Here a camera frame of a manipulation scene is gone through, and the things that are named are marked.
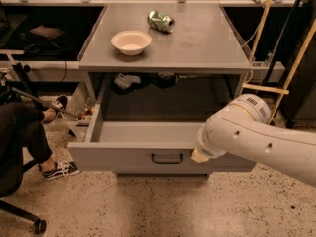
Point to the crushed green soda can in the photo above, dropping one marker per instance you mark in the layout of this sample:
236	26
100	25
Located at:
160	21

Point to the black white sneaker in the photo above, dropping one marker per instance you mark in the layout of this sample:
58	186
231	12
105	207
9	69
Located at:
62	169

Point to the grey drawer cabinet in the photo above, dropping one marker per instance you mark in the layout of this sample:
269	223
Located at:
200	44

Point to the white paper bowl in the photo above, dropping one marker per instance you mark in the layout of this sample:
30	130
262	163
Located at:
131	43

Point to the grey top drawer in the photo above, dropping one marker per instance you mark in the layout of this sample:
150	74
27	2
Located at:
152	131

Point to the black office chair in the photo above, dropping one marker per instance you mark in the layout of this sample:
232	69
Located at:
11	175

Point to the clear plastic bag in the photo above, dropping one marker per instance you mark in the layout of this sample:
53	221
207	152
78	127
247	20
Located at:
80	113

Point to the seated person in black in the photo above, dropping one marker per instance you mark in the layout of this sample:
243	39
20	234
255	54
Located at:
21	126

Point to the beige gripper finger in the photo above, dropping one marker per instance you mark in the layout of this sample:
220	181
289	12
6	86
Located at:
198	157

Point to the wooden stick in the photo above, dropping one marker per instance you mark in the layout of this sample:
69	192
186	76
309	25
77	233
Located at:
260	29

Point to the white paper in cabinet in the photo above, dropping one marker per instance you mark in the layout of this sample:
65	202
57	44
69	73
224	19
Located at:
125	81

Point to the black tripod pole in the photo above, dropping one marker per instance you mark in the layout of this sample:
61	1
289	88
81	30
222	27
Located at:
38	100

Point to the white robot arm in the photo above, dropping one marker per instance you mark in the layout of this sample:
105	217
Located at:
242	128

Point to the dark box on shelf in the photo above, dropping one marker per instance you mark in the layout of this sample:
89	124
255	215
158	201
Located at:
47	32

